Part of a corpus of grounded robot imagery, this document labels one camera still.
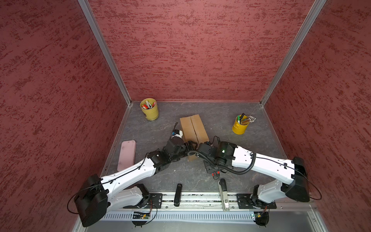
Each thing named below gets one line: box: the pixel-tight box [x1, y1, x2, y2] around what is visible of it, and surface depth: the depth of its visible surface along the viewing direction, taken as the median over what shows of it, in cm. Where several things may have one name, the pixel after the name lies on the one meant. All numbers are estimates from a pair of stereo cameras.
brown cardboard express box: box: [179, 114, 210, 162], surface depth 87 cm
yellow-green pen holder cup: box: [139, 97, 159, 121], surface depth 103 cm
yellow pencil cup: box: [231, 115, 250, 135], surface depth 99 cm
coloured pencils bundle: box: [241, 115, 257, 125], surface depth 90 cm
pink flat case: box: [116, 139, 137, 172], surface depth 92 cm
